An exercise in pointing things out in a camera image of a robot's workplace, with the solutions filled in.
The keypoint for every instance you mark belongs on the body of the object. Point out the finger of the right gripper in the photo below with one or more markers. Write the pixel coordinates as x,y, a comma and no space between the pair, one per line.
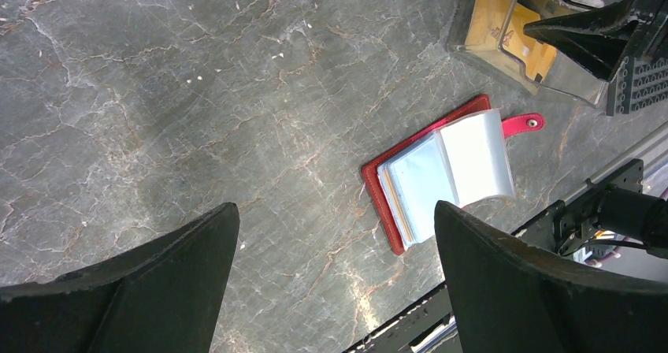
598,40

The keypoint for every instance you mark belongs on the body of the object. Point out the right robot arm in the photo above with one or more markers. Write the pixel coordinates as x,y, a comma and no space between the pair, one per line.
613,212

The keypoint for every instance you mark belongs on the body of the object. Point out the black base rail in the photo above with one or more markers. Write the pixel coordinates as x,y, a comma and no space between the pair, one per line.
505,287

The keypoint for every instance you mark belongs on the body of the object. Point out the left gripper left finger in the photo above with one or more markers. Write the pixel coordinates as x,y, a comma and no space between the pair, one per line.
162,296

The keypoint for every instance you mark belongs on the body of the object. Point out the tiered acrylic card stand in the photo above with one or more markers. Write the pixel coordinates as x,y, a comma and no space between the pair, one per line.
566,80

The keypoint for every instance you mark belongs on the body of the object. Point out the gold card stack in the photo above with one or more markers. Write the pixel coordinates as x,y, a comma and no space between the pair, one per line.
496,36

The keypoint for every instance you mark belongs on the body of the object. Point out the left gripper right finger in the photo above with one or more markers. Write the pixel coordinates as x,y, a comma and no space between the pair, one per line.
627,314

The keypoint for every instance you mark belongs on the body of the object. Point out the grey studded baseplate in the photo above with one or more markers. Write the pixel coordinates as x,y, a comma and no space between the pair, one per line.
637,84

